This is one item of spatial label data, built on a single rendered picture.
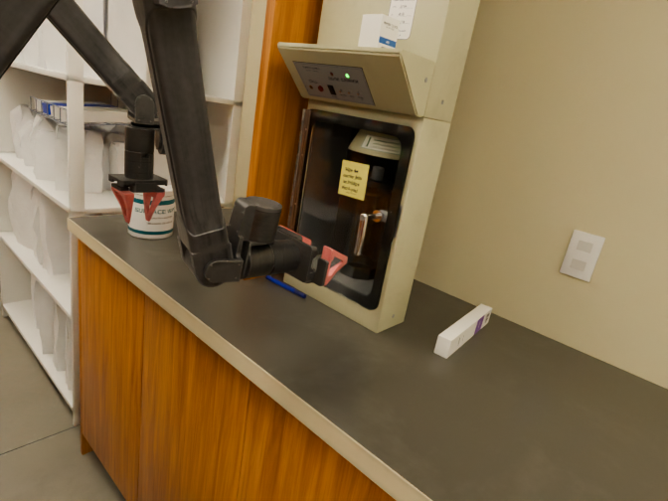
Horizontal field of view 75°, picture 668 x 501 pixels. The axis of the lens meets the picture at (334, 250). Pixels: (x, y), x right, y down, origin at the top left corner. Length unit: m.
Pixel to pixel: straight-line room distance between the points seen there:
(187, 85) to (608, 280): 1.02
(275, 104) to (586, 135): 0.74
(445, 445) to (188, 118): 0.59
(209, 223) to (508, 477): 0.56
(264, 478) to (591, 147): 1.03
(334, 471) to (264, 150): 0.71
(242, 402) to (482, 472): 0.48
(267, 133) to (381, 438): 0.72
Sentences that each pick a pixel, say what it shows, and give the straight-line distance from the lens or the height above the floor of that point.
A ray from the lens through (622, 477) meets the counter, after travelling 0.88.
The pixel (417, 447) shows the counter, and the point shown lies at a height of 0.94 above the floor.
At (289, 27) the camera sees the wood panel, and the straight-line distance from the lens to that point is 1.12.
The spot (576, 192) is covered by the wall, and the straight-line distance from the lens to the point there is 1.23.
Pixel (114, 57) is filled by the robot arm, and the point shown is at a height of 1.42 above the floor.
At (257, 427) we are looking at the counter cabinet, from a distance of 0.95.
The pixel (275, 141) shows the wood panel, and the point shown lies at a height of 1.30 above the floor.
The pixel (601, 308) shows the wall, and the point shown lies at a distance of 1.25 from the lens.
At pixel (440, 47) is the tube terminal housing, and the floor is 1.54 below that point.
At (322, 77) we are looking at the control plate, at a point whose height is 1.46.
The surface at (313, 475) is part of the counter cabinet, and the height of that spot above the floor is 0.79.
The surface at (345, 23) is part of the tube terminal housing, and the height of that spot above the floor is 1.57.
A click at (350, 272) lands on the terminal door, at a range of 1.00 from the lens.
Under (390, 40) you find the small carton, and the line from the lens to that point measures 0.90.
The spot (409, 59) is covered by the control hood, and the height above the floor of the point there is 1.50.
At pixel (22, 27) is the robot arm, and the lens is 0.54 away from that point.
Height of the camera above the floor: 1.40
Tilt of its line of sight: 18 degrees down
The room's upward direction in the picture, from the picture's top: 10 degrees clockwise
